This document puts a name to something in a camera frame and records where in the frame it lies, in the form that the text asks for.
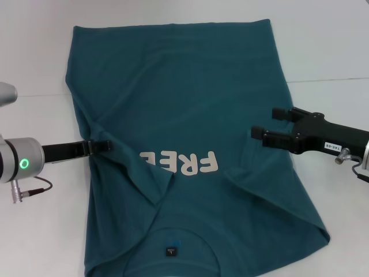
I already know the right arm plug with cable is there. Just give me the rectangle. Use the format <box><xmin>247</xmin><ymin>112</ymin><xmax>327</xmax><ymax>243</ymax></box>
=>
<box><xmin>334</xmin><ymin>147</ymin><xmax>369</xmax><ymax>184</ymax></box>

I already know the left arm plug with cable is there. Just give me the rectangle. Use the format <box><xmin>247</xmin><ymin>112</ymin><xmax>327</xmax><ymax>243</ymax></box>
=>
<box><xmin>10</xmin><ymin>177</ymin><xmax>54</xmax><ymax>204</ymax></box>

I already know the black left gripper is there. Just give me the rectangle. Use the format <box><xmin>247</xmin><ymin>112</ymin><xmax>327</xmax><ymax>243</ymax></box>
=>
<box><xmin>42</xmin><ymin>139</ymin><xmax>112</xmax><ymax>166</ymax></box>

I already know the teal blue printed t-shirt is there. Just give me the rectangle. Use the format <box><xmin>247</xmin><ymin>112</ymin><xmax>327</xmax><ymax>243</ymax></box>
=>
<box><xmin>65</xmin><ymin>18</ymin><xmax>331</xmax><ymax>277</ymax></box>

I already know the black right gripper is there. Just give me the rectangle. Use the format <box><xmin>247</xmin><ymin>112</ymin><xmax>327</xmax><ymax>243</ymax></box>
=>
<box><xmin>250</xmin><ymin>106</ymin><xmax>369</xmax><ymax>156</ymax></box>

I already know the arm plug with cable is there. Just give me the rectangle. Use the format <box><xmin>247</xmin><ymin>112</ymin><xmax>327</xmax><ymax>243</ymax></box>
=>
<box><xmin>10</xmin><ymin>177</ymin><xmax>54</xmax><ymax>204</ymax></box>
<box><xmin>334</xmin><ymin>147</ymin><xmax>369</xmax><ymax>184</ymax></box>

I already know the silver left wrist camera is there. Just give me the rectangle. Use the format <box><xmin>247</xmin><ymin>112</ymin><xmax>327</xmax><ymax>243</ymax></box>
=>
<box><xmin>0</xmin><ymin>82</ymin><xmax>18</xmax><ymax>109</ymax></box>

